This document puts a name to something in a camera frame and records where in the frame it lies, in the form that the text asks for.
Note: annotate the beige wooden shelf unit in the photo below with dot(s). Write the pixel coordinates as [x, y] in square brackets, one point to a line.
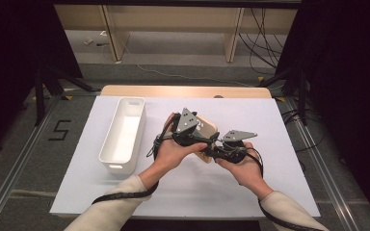
[173, 19]

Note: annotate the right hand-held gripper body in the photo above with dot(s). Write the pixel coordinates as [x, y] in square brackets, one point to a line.
[237, 135]

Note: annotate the person's right hand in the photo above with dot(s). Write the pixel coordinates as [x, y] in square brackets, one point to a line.
[247, 170]

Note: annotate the small black pen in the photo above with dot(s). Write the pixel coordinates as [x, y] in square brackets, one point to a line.
[102, 44]

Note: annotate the white plastic storage box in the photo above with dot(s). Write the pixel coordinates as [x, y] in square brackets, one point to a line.
[123, 134]

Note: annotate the person's left hand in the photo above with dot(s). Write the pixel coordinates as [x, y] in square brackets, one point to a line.
[170, 154]

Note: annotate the black tripod stand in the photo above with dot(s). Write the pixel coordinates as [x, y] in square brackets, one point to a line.
[303, 96]
[39, 96]

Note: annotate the black curtain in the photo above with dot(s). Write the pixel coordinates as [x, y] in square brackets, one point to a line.
[9, 48]
[350, 48]

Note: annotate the small white floor item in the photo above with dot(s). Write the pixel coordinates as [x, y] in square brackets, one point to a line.
[88, 41]

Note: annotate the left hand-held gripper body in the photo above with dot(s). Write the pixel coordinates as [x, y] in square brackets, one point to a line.
[186, 122]

